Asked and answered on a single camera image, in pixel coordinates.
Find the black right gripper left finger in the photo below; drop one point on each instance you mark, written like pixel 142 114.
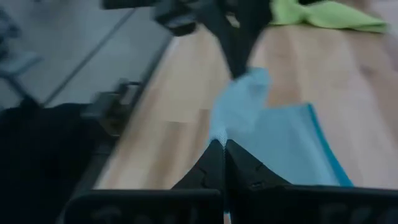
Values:
pixel 206 174

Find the light blue microfiber towel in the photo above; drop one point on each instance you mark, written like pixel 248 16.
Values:
pixel 280 140

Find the lime green microfiber towel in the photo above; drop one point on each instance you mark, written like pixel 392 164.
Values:
pixel 326 15

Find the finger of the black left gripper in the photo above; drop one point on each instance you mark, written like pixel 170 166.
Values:
pixel 239 46

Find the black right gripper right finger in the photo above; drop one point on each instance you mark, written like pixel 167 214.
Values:
pixel 245 174

